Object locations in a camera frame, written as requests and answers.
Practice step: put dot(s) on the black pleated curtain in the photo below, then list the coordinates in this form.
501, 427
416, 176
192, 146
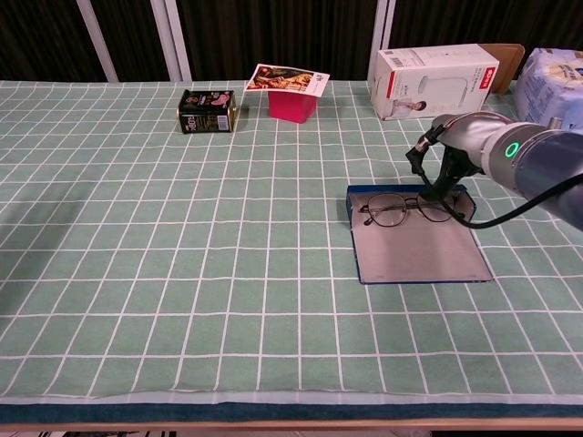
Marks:
273, 36

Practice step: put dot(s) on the green checked tablecloth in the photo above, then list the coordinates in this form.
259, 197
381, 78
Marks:
182, 273

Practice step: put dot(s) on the black wire-frame eyeglasses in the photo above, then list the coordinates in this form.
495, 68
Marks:
371, 214

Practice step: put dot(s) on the light blue tissue pack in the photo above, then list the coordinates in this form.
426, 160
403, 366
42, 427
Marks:
551, 86

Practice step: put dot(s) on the blue glasses case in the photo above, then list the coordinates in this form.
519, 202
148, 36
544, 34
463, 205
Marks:
419, 255

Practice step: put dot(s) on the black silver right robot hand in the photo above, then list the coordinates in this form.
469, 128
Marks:
469, 134

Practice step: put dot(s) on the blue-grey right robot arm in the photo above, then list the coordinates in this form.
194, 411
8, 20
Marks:
542, 155

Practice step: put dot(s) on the white metal frame post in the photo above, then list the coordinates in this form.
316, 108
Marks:
170, 41
382, 41
97, 41

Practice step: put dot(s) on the small black snack packet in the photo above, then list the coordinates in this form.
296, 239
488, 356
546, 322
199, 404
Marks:
207, 111

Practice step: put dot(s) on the red tub with printed lid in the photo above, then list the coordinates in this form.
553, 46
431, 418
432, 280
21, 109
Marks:
291, 107

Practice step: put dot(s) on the white cardboard carton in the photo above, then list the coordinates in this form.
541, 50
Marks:
432, 77

